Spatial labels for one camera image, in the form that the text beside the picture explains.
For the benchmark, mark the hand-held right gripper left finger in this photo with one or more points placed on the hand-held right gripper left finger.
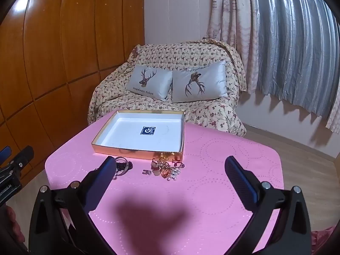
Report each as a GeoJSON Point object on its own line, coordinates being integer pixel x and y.
{"type": "Point", "coordinates": [105, 176]}

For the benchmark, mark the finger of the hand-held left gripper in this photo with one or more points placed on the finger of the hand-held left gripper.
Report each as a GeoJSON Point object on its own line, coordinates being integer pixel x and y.
{"type": "Point", "coordinates": [4, 152]}
{"type": "Point", "coordinates": [22, 156]}

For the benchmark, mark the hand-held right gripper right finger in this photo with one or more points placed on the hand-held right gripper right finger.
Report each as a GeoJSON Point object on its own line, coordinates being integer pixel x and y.
{"type": "Point", "coordinates": [240, 176]}

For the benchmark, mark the pile of mixed jewelry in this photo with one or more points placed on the pile of mixed jewelry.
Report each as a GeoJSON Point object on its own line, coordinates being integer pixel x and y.
{"type": "Point", "coordinates": [166, 167]}

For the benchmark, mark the shallow white box gold rim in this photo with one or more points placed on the shallow white box gold rim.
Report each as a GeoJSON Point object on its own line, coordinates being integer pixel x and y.
{"type": "Point", "coordinates": [148, 127]}

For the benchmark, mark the person's left hand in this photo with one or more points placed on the person's left hand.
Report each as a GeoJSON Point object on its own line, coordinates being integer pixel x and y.
{"type": "Point", "coordinates": [12, 221]}

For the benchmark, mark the small silver clasp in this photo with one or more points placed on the small silver clasp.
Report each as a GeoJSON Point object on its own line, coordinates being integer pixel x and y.
{"type": "Point", "coordinates": [146, 172]}

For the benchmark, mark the pink dotted table cover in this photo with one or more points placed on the pink dotted table cover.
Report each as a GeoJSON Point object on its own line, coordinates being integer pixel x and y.
{"type": "Point", "coordinates": [202, 191]}

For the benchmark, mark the dark blue square sticker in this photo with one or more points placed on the dark blue square sticker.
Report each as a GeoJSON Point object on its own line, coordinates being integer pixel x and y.
{"type": "Point", "coordinates": [147, 130]}

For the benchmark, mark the pink cloth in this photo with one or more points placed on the pink cloth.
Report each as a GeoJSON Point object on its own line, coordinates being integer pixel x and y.
{"type": "Point", "coordinates": [322, 237]}

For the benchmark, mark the grey inverted deer print pillow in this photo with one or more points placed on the grey inverted deer print pillow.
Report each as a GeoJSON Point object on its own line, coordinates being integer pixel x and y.
{"type": "Point", "coordinates": [199, 81]}

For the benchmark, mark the grey upright deer print pillow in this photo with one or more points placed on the grey upright deer print pillow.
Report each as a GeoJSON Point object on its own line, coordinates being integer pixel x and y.
{"type": "Point", "coordinates": [150, 81]}

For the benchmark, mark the cream patterned curtain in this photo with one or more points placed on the cream patterned curtain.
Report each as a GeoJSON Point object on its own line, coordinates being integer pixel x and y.
{"type": "Point", "coordinates": [334, 111]}
{"type": "Point", "coordinates": [228, 13]}

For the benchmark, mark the brown wooden wardrobe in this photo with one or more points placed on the brown wooden wardrobe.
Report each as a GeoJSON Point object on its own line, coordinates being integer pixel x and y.
{"type": "Point", "coordinates": [66, 32]}

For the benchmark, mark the sofa with floral cover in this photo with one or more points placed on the sofa with floral cover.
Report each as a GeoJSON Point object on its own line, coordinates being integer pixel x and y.
{"type": "Point", "coordinates": [159, 53]}

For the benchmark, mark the silver blue curtain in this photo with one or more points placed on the silver blue curtain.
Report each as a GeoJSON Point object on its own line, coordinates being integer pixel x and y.
{"type": "Point", "coordinates": [297, 37]}

